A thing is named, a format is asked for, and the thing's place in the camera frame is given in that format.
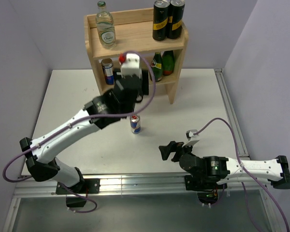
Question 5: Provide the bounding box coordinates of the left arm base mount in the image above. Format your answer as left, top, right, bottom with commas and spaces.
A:
55, 178, 101, 210

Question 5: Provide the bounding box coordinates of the green labelled glass bottle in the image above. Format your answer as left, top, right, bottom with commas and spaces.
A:
150, 52, 163, 82

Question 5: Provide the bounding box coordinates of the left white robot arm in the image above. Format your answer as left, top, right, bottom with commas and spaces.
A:
20, 68, 143, 193

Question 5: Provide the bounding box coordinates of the dark green glass bottle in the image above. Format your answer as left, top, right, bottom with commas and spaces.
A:
162, 50, 174, 76

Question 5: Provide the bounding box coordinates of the energy drink can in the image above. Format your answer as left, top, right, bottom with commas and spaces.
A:
101, 58, 115, 85
130, 115, 141, 134

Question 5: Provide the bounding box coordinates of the black tall can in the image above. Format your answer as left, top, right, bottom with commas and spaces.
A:
166, 0, 185, 40
152, 0, 170, 42

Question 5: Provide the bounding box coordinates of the right black tall can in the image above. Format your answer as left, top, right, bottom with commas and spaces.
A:
166, 0, 185, 40

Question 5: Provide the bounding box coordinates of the clear bottle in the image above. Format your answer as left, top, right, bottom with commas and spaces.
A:
96, 0, 116, 48

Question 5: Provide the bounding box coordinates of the left black tall can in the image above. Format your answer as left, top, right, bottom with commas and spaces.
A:
152, 0, 170, 42

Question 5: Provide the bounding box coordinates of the wooden two-tier shelf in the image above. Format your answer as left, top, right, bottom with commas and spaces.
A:
84, 8, 189, 103

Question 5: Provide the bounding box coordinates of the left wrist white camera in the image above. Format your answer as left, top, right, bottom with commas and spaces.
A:
118, 53, 142, 79

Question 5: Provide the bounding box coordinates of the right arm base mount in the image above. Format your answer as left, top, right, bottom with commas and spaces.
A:
184, 175, 227, 208

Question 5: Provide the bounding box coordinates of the aluminium right rail frame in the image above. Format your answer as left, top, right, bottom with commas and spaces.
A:
214, 69, 282, 232

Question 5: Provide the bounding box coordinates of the aluminium rail frame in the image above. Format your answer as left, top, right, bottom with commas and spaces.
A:
13, 169, 268, 199
214, 69, 282, 232

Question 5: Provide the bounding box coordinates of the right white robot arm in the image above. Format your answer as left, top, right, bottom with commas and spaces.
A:
159, 140, 290, 191

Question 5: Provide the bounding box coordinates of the aluminium front rail frame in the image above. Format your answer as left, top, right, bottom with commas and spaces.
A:
13, 169, 268, 199

